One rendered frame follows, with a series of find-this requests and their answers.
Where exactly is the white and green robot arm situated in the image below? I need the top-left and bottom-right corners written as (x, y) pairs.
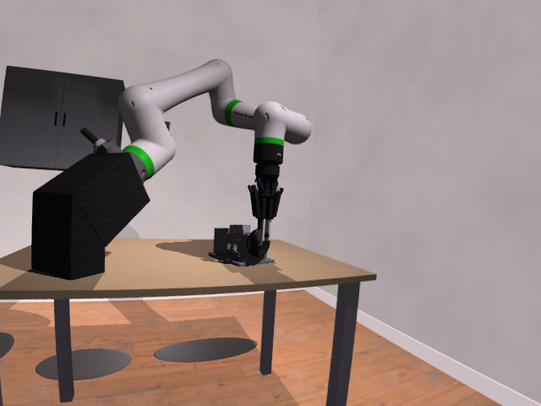
top-left (80, 59), bottom-right (311, 183)

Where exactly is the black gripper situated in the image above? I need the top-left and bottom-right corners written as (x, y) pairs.
top-left (248, 163), bottom-right (284, 241)

